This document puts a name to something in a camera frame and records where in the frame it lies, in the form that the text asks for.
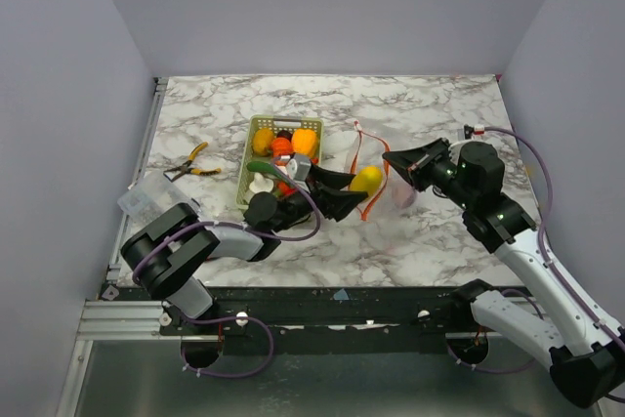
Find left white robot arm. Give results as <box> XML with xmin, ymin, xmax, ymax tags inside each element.
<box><xmin>120</xmin><ymin>153</ymin><xmax>369</xmax><ymax>334</ymax></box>

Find clear zip bag orange zipper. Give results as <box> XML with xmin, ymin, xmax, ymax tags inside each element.
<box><xmin>344</xmin><ymin>118</ymin><xmax>417</xmax><ymax>222</ymax></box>

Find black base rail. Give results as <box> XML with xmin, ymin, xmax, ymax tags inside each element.
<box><xmin>160</xmin><ymin>287</ymin><xmax>479</xmax><ymax>356</ymax></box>

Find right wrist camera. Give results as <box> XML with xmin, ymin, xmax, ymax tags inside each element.
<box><xmin>463</xmin><ymin>124</ymin><xmax>485</xmax><ymax>140</ymax></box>

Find orange toy pumpkin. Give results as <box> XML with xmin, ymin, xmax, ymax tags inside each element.
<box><xmin>271</xmin><ymin>138</ymin><xmax>294</xmax><ymax>157</ymax></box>

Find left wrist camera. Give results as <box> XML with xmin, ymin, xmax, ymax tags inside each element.
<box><xmin>285</xmin><ymin>153</ymin><xmax>313</xmax><ymax>182</ymax></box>

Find yellow bell pepper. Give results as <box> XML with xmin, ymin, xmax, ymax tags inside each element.
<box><xmin>291</xmin><ymin>128</ymin><xmax>318</xmax><ymax>158</ymax></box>

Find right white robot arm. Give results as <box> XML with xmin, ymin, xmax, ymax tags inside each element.
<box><xmin>383</xmin><ymin>139</ymin><xmax>624</xmax><ymax>408</ymax></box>

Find orange toy carrot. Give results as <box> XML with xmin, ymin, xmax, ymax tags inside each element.
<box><xmin>276</xmin><ymin>181</ymin><xmax>296</xmax><ymax>196</ymax></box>

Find yellow handled pliers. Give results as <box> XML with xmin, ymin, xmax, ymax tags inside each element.
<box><xmin>163</xmin><ymin>142</ymin><xmax>222</xmax><ymax>182</ymax></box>

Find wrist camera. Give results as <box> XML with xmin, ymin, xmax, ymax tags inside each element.
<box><xmin>463</xmin><ymin>124</ymin><xmax>485</xmax><ymax>140</ymax></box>
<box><xmin>285</xmin><ymin>153</ymin><xmax>313</xmax><ymax>182</ymax></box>

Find green plastic basket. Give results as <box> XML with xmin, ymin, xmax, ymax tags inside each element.
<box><xmin>235</xmin><ymin>113</ymin><xmax>325</xmax><ymax>213</ymax></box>

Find purple toy onion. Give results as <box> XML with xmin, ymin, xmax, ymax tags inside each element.
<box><xmin>392</xmin><ymin>183</ymin><xmax>417</xmax><ymax>210</ymax></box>

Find aluminium frame profile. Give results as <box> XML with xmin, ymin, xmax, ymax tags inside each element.
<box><xmin>76</xmin><ymin>77</ymin><xmax>168</xmax><ymax>341</ymax></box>

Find clear plastic screw box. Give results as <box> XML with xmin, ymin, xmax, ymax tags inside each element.
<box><xmin>117</xmin><ymin>172</ymin><xmax>199</xmax><ymax>225</ymax></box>

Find white toy mushroom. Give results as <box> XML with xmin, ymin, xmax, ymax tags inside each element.
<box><xmin>244</xmin><ymin>172</ymin><xmax>274</xmax><ymax>202</ymax></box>

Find green toy cucumber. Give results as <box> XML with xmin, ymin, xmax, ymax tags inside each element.
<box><xmin>245</xmin><ymin>160</ymin><xmax>288</xmax><ymax>182</ymax></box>

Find brown toy potato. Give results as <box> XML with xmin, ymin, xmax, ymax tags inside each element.
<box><xmin>252</xmin><ymin>128</ymin><xmax>275</xmax><ymax>156</ymax></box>

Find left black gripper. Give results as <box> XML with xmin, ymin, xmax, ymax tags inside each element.
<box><xmin>271</xmin><ymin>163</ymin><xmax>368</xmax><ymax>234</ymax></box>

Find yellow toy squash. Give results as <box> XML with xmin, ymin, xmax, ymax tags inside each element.
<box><xmin>349</xmin><ymin>166</ymin><xmax>384</xmax><ymax>196</ymax></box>

